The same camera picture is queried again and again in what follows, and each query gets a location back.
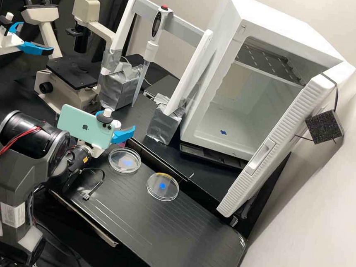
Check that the white incubator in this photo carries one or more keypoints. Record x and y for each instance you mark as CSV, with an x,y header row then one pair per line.
x,y
268,32

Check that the white pipette stand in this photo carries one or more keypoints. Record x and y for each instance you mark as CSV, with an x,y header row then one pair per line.
x,y
187,25

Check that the incubator door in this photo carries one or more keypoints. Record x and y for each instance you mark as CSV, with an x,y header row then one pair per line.
x,y
277,142

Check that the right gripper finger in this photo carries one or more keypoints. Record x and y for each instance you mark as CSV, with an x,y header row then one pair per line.
x,y
123,134
100,113

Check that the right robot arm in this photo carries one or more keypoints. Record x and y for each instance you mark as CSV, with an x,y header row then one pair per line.
x,y
19,169

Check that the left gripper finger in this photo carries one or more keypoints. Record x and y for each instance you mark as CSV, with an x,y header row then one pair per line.
x,y
36,48
13,27

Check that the right wrist camera phone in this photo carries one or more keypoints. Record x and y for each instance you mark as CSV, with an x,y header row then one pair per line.
x,y
82,125

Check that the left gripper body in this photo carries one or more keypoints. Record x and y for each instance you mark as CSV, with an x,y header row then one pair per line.
x,y
6,42

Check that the pipette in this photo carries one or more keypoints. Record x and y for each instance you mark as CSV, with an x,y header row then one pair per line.
x,y
158,22

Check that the petri dish lid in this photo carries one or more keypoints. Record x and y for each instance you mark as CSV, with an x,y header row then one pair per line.
x,y
162,186

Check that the cream microscope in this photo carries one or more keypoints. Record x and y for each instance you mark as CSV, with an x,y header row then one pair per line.
x,y
75,95

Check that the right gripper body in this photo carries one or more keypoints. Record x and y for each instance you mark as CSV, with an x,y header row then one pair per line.
x,y
94,151

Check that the petri dish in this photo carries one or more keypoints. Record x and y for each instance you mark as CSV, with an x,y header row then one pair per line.
x,y
124,160

